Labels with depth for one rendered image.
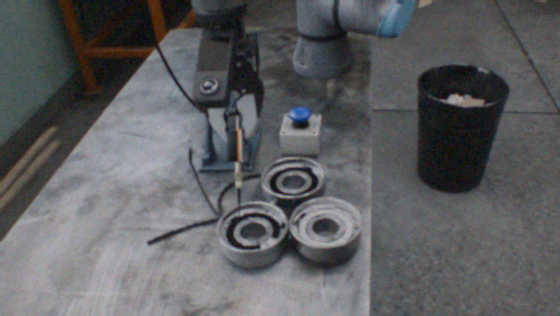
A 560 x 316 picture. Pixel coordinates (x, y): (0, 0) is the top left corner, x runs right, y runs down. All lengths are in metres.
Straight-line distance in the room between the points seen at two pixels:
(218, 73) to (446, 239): 1.41
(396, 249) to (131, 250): 1.22
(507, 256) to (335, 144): 1.09
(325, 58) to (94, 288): 0.71
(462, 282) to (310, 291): 1.14
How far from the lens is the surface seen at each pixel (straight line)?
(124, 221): 0.86
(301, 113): 0.91
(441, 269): 1.81
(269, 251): 0.71
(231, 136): 0.73
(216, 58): 0.65
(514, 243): 1.96
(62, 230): 0.89
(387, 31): 1.07
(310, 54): 1.17
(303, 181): 0.84
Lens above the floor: 1.35
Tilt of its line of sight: 36 degrees down
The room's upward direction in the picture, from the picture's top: 6 degrees counter-clockwise
